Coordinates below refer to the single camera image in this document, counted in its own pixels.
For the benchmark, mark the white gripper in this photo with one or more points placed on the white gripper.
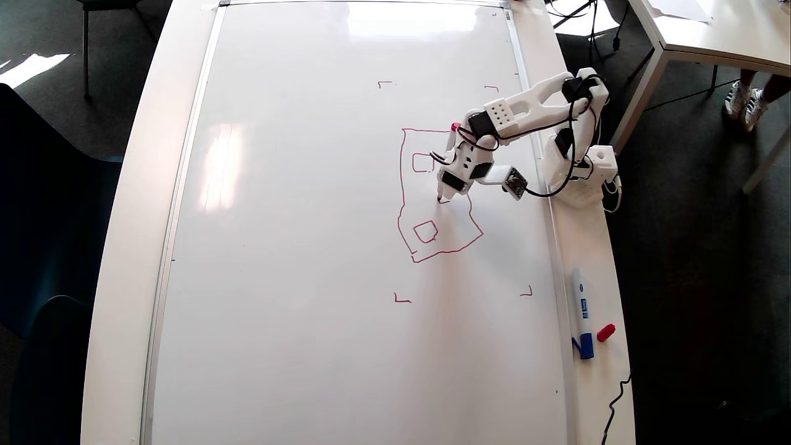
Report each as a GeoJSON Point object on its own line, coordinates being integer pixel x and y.
{"type": "Point", "coordinates": [453, 180]}

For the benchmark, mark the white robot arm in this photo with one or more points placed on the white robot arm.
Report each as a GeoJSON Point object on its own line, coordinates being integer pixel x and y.
{"type": "Point", "coordinates": [537, 105]}

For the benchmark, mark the large whiteboard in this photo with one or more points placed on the large whiteboard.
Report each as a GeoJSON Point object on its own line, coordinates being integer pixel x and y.
{"type": "Point", "coordinates": [309, 247]}

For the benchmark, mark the white blue whiteboard marker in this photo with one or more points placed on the white blue whiteboard marker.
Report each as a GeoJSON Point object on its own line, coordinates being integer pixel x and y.
{"type": "Point", "coordinates": [581, 309]}

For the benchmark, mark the red pen cap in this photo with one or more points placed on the red pen cap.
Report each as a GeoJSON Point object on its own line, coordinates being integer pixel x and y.
{"type": "Point", "coordinates": [605, 332]}

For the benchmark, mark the white sneaker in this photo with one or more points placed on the white sneaker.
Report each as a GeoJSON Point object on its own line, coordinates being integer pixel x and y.
{"type": "Point", "coordinates": [757, 110]}
{"type": "Point", "coordinates": [735, 99]}

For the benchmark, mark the white side table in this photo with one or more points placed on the white side table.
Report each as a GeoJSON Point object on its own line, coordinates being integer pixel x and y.
{"type": "Point", "coordinates": [729, 31]}

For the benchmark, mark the black chair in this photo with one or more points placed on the black chair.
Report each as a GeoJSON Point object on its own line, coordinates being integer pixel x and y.
{"type": "Point", "coordinates": [85, 49]}

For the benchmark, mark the dark blue chair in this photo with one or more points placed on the dark blue chair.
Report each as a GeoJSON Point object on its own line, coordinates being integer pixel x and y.
{"type": "Point", "coordinates": [49, 216]}
{"type": "Point", "coordinates": [49, 383]}

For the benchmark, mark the white perforated base plate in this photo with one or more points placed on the white perforated base plate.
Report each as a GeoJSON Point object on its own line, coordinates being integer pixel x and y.
{"type": "Point", "coordinates": [578, 194]}

